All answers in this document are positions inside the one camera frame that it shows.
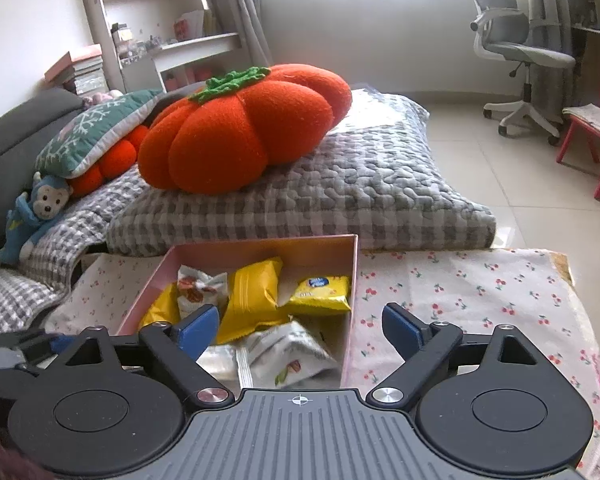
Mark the blue monkey plush toy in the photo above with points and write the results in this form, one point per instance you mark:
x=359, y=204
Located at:
x=35, y=220

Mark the grey checked blanket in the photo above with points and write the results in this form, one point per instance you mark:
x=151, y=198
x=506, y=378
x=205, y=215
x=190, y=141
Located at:
x=55, y=255

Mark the grey checked cushion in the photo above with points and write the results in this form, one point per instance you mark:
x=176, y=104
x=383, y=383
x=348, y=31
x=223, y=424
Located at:
x=355, y=195

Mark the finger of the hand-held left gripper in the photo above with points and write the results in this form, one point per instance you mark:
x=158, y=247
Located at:
x=10, y=340
x=0, y=384

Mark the paper on red chair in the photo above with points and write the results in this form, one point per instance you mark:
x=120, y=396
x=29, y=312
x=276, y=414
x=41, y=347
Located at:
x=595, y=117

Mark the green snowflake pillow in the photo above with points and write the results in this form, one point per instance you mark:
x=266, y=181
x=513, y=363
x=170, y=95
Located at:
x=95, y=130

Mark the large orange pumpkin cushion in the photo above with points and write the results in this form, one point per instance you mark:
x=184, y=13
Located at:
x=240, y=130

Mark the yellow snack packet blue print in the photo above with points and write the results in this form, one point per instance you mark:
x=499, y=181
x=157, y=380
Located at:
x=320, y=295

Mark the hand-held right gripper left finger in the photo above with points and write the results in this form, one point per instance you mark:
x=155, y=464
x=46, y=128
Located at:
x=200, y=327

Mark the dark maroon clothing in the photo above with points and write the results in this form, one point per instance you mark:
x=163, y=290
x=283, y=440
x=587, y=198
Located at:
x=0, y=450

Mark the large yellow snack packet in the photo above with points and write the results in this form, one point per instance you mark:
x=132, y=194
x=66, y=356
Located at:
x=252, y=300

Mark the grey curtain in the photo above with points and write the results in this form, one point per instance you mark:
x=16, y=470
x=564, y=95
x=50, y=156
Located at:
x=235, y=5

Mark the dark grey sofa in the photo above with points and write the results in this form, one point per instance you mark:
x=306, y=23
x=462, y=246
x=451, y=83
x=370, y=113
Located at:
x=15, y=140

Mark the grey office chair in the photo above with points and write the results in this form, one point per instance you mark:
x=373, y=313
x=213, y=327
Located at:
x=515, y=45

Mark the white bookshelf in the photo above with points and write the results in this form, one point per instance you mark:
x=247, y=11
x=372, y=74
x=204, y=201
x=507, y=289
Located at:
x=190, y=50

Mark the cherry print cloth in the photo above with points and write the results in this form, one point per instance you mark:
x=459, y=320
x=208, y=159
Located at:
x=470, y=300

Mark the pink cardboard box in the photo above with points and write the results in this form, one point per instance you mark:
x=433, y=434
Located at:
x=260, y=255

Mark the pale green snack packet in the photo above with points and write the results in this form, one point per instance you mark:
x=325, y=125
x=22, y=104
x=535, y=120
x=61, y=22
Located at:
x=290, y=355

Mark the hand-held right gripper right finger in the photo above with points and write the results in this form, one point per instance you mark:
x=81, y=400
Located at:
x=400, y=327

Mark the yellow crimped snack packet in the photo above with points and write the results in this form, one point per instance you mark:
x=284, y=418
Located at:
x=162, y=310

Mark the stack of books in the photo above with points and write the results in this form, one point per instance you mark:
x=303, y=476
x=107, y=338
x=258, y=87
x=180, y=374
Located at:
x=80, y=72

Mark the clear cookie snack packet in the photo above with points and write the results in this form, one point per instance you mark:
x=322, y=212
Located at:
x=200, y=290

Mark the small orange pumpkin cushion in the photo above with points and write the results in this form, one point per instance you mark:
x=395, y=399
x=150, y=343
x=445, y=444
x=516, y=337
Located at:
x=115, y=160

